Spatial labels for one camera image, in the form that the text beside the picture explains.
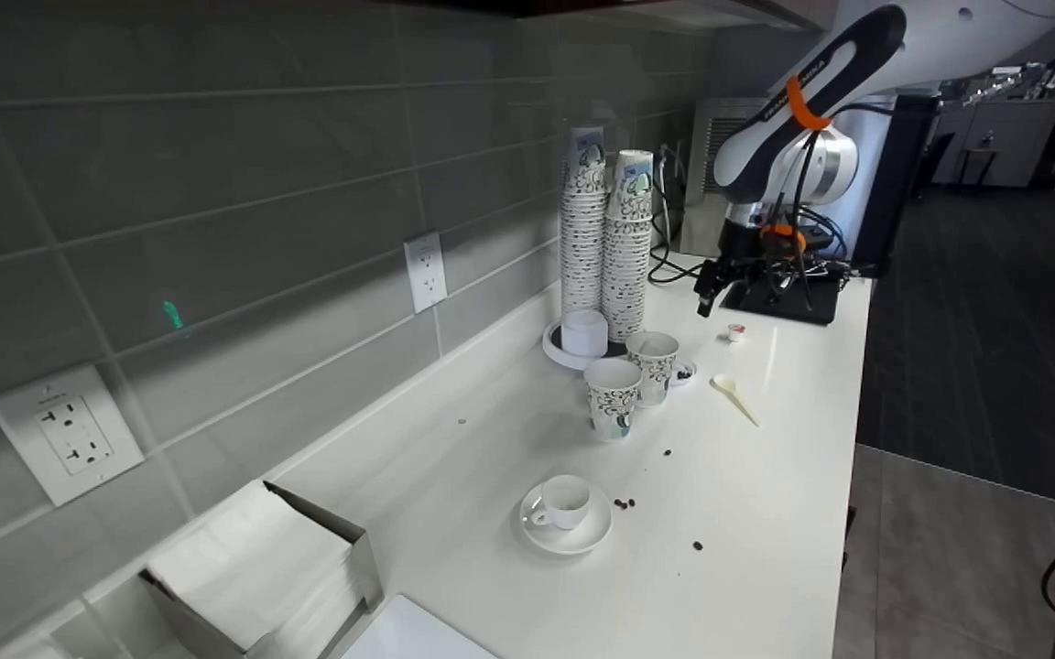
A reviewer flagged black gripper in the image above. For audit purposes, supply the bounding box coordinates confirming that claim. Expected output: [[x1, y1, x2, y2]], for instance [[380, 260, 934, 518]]
[[694, 218, 792, 321]]

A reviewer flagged patterned paper cup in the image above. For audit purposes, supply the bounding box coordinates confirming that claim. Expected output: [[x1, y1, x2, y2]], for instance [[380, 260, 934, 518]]
[[623, 329, 687, 409], [583, 355, 650, 448]]

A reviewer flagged white lid stack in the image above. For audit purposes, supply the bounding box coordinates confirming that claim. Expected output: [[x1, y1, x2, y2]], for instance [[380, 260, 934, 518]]
[[556, 307, 613, 363]]

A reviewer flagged tall sleeved paper cup stack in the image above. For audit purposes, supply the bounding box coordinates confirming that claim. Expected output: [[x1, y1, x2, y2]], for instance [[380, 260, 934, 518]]
[[553, 120, 615, 326]]

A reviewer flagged white tea cup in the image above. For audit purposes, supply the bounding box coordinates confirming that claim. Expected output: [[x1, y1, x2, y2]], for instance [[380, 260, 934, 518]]
[[531, 471, 597, 534]]

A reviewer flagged black device on counter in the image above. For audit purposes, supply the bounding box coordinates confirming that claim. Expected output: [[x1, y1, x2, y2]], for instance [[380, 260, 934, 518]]
[[721, 255, 851, 329]]

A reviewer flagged cream plastic spoon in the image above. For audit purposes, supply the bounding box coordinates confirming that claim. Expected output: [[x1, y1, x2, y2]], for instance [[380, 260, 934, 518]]
[[706, 373, 766, 432]]

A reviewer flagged white round plate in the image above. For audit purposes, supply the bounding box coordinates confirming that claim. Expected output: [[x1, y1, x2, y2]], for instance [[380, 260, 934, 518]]
[[539, 320, 613, 373]]

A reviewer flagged black tall cabinet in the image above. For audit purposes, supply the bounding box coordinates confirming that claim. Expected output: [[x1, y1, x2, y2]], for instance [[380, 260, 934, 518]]
[[853, 91, 943, 279]]

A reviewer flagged white flat tray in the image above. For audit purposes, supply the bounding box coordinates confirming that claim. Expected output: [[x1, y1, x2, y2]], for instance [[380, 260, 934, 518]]
[[340, 591, 503, 659]]

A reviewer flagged white napkin dispenser box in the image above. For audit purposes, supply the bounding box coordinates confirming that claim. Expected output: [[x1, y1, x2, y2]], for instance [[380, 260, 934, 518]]
[[136, 478, 387, 659]]

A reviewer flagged orange cable strap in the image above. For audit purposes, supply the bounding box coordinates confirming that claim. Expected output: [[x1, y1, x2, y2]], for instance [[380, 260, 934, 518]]
[[782, 74, 834, 137]]

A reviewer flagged white wall outlet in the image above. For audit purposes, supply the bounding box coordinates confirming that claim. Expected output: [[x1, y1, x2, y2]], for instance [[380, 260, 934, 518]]
[[0, 360, 147, 510], [398, 230, 456, 316]]

